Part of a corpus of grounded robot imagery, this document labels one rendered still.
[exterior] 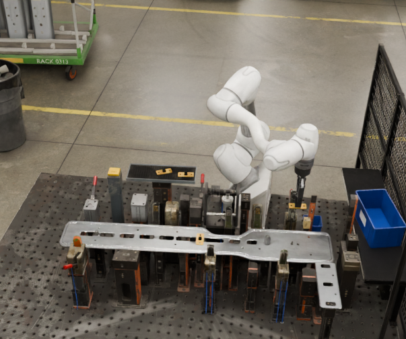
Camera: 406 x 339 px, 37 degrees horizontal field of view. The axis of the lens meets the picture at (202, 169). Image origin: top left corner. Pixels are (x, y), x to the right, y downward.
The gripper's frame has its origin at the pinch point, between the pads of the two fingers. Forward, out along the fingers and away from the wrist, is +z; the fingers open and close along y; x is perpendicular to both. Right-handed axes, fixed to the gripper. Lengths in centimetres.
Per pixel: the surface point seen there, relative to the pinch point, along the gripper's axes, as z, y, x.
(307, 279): 30.5, 22.5, 6.0
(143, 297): 59, 15, -75
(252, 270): 29.7, 19.1, -20.0
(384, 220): 25, -18, 49
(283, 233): 28.7, -7.7, -4.0
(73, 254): 23, 22, -106
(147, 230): 29, -5, -75
